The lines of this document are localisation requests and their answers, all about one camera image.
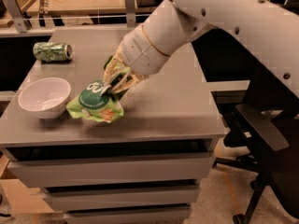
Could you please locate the grey drawer cabinet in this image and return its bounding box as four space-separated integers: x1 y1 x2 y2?
0 26 228 224

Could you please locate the green rice chip bag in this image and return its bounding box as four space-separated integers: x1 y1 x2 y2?
65 55 132 124

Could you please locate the black office chair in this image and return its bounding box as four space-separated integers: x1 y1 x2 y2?
213 3 299 224

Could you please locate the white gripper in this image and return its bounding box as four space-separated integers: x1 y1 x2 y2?
100 25 170 94

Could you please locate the metal bracket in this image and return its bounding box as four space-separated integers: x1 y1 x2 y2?
3 0 29 33
124 0 136 28

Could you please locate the metal bracket left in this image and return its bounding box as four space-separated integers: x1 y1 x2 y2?
3 0 29 33

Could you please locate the wooden workbench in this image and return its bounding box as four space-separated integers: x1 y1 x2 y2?
0 0 156 37

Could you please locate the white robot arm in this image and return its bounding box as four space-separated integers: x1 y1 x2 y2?
114 0 299 96

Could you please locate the cardboard box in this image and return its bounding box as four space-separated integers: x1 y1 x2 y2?
0 155 53 215

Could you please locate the metal bracket middle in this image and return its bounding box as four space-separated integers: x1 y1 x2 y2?
124 0 136 28

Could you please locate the green soda can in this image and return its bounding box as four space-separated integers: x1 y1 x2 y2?
33 42 73 63

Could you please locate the white bowl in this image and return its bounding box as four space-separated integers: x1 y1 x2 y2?
18 77 71 119

